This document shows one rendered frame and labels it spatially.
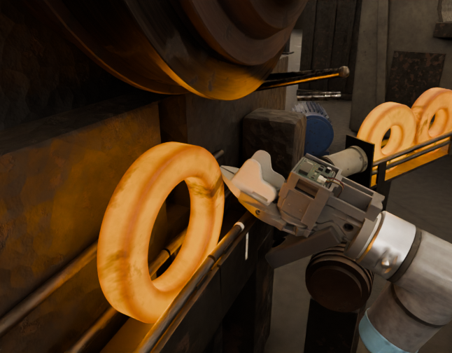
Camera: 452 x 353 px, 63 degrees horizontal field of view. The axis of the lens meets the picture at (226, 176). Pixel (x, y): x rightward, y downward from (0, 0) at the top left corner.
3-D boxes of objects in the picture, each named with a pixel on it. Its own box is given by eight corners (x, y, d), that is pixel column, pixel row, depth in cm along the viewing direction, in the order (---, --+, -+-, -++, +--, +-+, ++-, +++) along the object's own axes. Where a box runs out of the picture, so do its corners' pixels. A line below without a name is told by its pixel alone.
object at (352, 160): (315, 178, 79) (315, 153, 77) (345, 166, 83) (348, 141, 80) (335, 189, 75) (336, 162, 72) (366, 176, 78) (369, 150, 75)
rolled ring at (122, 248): (155, 127, 31) (124, 122, 32) (103, 347, 30) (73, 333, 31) (236, 162, 47) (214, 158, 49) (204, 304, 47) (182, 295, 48)
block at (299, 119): (235, 232, 74) (236, 115, 64) (250, 213, 80) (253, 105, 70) (286, 246, 69) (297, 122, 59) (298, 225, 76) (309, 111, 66)
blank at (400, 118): (357, 111, 76) (369, 114, 73) (407, 94, 82) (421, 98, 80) (352, 177, 83) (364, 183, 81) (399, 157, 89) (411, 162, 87)
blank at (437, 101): (408, 95, 82) (421, 98, 80) (451, 81, 88) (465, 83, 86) (399, 157, 89) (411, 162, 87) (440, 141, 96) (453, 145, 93)
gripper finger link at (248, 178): (229, 139, 50) (290, 170, 48) (217, 175, 53) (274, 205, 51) (218, 147, 47) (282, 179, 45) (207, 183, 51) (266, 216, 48)
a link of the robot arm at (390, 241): (386, 255, 50) (380, 293, 44) (355, 239, 52) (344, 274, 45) (415, 214, 46) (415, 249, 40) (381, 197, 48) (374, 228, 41)
